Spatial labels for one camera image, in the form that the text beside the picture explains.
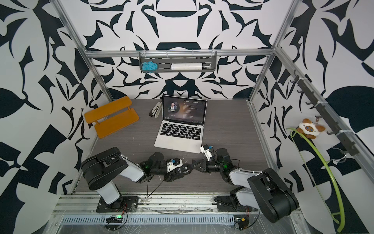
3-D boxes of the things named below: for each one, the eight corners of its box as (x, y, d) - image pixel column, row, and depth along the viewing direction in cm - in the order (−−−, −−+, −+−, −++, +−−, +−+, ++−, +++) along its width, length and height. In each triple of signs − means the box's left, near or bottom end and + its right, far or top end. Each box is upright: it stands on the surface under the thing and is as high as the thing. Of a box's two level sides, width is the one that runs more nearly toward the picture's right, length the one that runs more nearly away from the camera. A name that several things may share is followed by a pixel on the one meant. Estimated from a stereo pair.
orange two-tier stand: (100, 139, 100) (88, 127, 89) (94, 125, 108) (83, 112, 96) (140, 119, 111) (135, 106, 100) (133, 108, 119) (127, 94, 107)
